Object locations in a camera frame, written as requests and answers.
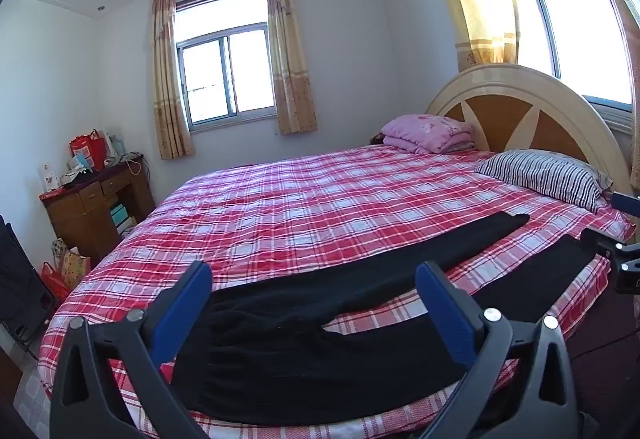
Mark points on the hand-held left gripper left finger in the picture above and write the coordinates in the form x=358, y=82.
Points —
x=187, y=304

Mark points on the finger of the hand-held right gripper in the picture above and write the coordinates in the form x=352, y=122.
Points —
x=625, y=202
x=602, y=244

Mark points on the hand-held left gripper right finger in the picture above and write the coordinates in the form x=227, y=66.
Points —
x=445, y=309

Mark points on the black pants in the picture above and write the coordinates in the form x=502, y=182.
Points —
x=280, y=334

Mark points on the striped pillow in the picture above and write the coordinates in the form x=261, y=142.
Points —
x=545, y=176

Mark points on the teal boxes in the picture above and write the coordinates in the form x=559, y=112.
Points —
x=122, y=218

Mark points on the yellow gift bag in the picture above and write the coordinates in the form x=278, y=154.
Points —
x=75, y=269

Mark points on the red plastic bag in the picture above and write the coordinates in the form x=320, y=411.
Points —
x=54, y=281

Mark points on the wooden desk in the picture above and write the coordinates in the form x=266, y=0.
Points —
x=80, y=219

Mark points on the cream and wood headboard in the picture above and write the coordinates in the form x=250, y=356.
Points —
x=500, y=114

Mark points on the red plaid bed sheet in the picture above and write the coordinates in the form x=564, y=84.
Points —
x=300, y=199

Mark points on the black suitcase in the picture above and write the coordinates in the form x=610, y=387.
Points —
x=20, y=279

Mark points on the flat red box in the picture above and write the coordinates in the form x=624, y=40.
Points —
x=52, y=194

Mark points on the blue and white tissue box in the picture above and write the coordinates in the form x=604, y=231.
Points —
x=80, y=164

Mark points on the pink folded blanket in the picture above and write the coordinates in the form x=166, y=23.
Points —
x=425, y=131

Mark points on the dark cloth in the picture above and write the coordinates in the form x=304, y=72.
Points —
x=377, y=139

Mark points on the red gift bag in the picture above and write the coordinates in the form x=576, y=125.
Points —
x=87, y=149

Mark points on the white picture box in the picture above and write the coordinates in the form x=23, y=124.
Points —
x=46, y=176

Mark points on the large bedside window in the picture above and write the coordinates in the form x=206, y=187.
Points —
x=570, y=9

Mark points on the beige patterned curtain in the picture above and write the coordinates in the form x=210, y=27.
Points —
x=170, y=79
x=290, y=49

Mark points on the sliding window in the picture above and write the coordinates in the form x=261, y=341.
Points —
x=225, y=74

